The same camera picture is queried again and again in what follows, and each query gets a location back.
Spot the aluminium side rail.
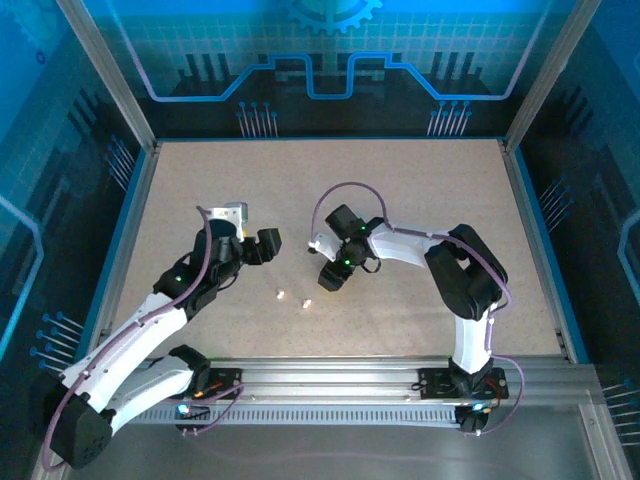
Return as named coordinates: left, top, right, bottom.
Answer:
left=499, top=139, right=634, bottom=480
left=29, top=141, right=161, bottom=480

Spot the grey slotted cable duct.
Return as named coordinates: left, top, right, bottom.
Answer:
left=107, top=403, right=466, bottom=427

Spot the aluminium frame post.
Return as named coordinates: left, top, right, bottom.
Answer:
left=502, top=0, right=604, bottom=151
left=53, top=0, right=160, bottom=154

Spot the black controller box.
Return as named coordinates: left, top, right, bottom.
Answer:
left=173, top=399, right=212, bottom=437

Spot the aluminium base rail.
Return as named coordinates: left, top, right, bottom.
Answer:
left=137, top=354, right=604, bottom=405

